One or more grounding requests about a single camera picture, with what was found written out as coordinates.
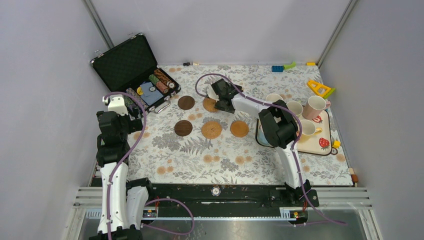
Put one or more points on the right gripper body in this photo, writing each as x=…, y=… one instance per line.
x=219, y=105

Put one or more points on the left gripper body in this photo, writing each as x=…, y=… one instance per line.
x=121, y=113

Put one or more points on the woven rattan coaster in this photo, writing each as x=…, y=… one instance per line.
x=209, y=105
x=211, y=130

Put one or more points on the dark wooden coaster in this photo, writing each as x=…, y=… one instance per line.
x=183, y=128
x=186, y=102

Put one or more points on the light wooden coaster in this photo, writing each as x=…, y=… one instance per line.
x=239, y=128

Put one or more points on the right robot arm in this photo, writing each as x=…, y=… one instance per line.
x=278, y=126

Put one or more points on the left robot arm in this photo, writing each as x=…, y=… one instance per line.
x=123, y=201

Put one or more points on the black poker chip case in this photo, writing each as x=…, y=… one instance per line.
x=131, y=67

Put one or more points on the blue toy brick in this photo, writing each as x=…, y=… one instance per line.
x=277, y=68

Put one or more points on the floral tablecloth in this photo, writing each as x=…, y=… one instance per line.
x=164, y=157

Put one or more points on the light green ceramic mug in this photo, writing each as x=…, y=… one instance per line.
x=295, y=107

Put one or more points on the green toy block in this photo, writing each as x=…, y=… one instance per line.
x=289, y=66

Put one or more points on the pink ceramic mug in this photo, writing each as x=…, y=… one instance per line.
x=314, y=106

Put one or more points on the yellow toy triangle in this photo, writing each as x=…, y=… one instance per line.
x=320, y=89

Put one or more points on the strawberry print tray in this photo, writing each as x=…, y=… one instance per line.
x=319, y=143

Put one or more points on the yellow cube by tray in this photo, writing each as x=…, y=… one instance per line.
x=336, y=144

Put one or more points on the brown object table corner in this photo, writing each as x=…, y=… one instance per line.
x=354, y=177

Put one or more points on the blue handled white mug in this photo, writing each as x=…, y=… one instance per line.
x=261, y=138

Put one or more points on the yellow handled mug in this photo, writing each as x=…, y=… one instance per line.
x=308, y=130

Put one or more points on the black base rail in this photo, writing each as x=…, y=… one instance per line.
x=166, y=200

